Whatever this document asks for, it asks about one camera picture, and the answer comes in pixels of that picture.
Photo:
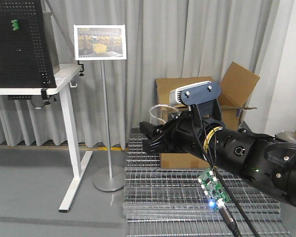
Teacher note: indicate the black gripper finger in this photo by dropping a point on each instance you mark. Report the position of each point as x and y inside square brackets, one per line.
[152, 131]
[159, 146]

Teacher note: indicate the picture sign on stand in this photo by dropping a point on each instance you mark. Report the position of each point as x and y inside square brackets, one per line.
[101, 43]

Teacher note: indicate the white leg table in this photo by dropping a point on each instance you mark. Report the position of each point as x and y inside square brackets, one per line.
[79, 163]

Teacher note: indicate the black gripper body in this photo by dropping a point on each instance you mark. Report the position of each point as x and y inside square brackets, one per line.
[196, 131]

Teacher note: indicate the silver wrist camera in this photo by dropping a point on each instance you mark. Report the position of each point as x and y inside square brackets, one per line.
[195, 93]

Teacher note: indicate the clear glass beaker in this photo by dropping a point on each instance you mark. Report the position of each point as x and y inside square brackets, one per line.
[161, 113]

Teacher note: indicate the green circuit board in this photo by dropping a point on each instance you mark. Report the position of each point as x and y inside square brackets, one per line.
[213, 189]

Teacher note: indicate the black pegboard panel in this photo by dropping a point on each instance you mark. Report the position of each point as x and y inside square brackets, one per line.
[24, 56]

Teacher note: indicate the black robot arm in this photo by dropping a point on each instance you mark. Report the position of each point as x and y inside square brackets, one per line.
[263, 161]

